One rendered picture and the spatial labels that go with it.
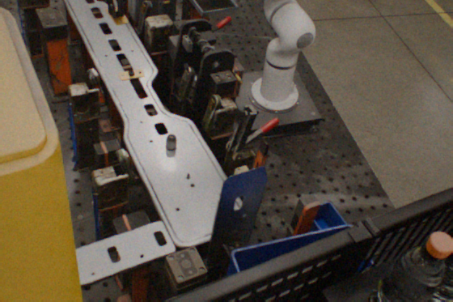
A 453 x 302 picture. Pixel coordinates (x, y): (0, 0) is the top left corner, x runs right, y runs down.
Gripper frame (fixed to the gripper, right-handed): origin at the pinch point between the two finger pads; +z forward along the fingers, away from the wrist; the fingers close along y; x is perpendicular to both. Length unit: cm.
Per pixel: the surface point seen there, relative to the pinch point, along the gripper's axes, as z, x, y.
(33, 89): -73, 105, 46
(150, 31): 21.7, -13.8, -17.9
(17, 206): -71, 108, 48
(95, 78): 19.2, 4.8, 9.7
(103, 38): 27.8, -23.5, -4.5
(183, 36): 12.5, 3.7, -20.6
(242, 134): 14, 47, -15
